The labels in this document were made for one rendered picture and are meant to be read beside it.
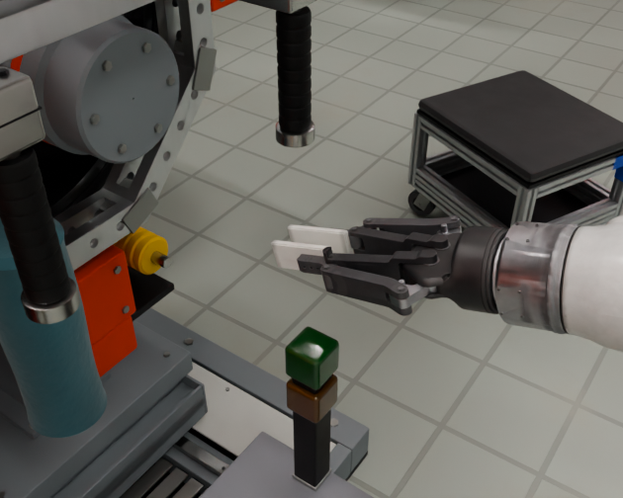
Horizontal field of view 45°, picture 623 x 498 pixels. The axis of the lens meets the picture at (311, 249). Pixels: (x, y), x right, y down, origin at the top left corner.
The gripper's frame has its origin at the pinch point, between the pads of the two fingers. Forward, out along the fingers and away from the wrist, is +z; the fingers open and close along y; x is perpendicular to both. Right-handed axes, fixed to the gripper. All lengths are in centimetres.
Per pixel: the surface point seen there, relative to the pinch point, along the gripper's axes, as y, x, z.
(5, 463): 16, 35, 55
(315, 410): 9.8, 12.2, -3.2
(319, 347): 7.9, 5.6, -4.3
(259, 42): -178, 34, 143
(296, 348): 9.1, 5.1, -2.5
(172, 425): -7, 46, 45
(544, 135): -101, 35, 9
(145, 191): -7.6, -0.6, 30.5
